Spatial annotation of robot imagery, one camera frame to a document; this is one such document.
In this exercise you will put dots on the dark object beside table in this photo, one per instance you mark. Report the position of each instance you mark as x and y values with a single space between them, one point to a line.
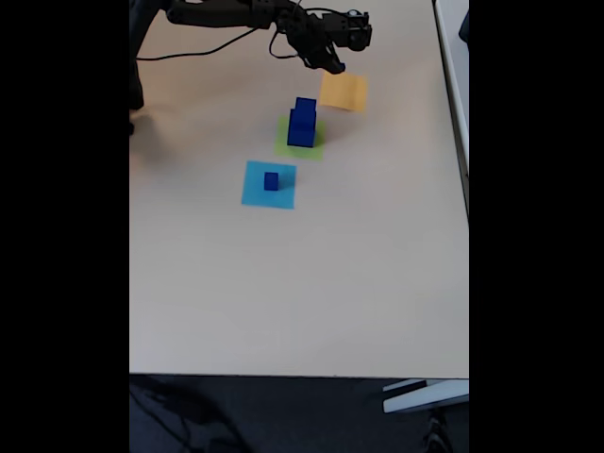
465 28

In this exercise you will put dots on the white table foot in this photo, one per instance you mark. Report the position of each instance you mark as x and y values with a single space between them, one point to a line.
424 395

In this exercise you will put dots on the medium blue cube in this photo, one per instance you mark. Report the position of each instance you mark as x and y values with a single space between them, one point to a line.
307 105

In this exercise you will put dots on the light blue paper square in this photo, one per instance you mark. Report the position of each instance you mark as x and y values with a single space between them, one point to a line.
255 193

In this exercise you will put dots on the green paper square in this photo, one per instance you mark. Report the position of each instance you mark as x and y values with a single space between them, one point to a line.
283 148

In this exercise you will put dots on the large blue cube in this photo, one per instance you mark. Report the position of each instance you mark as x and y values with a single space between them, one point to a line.
300 132

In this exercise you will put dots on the yellow paper square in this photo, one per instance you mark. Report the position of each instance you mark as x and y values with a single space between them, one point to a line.
342 92

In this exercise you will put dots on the small blue cube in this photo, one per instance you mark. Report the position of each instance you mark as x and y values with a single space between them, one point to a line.
271 181

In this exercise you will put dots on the white neighbouring table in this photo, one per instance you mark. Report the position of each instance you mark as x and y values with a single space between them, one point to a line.
455 71

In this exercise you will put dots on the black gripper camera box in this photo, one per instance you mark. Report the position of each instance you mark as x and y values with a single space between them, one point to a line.
351 30

